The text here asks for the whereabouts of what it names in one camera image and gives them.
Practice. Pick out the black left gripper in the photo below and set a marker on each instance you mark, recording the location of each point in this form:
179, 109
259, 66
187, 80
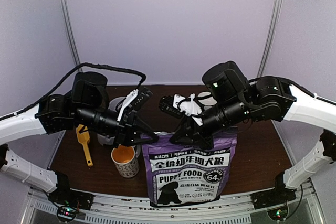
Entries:
127, 128

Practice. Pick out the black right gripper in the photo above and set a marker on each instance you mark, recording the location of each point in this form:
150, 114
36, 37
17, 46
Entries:
192, 133

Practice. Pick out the purple pet food bag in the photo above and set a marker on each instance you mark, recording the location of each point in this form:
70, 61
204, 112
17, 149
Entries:
182, 175

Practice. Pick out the yellow plastic scoop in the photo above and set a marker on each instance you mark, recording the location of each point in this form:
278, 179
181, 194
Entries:
83, 138

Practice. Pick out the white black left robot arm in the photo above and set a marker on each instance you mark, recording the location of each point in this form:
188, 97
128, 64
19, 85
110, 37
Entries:
87, 104

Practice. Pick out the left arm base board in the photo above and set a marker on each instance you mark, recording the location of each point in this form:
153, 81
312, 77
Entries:
70, 205

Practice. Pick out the right arm base board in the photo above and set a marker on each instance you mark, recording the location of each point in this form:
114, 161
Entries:
275, 201

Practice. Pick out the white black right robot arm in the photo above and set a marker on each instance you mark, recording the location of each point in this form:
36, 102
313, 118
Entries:
260, 99

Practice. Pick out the grey double pet feeder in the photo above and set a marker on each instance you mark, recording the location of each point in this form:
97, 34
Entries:
115, 106

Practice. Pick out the white mug yellow inside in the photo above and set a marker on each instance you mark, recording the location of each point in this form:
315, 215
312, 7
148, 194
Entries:
125, 161

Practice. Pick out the dark blue white bowl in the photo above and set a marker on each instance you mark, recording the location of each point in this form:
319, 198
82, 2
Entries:
205, 98

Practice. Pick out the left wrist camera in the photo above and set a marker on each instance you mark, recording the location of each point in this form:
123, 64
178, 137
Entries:
143, 96

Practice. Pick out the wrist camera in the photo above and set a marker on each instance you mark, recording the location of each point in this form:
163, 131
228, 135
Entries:
166, 106
143, 96

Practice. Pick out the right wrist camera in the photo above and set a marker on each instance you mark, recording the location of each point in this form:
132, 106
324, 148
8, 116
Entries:
166, 106

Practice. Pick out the aluminium front rail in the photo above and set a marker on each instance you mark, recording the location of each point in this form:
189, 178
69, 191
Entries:
235, 208

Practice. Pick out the left aluminium corner post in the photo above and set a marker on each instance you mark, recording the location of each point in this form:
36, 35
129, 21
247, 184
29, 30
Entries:
69, 32

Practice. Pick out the aluminium corner post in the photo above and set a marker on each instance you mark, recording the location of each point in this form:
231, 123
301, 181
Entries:
270, 36
69, 32

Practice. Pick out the right aluminium corner post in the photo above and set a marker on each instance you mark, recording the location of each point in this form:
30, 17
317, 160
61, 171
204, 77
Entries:
270, 36

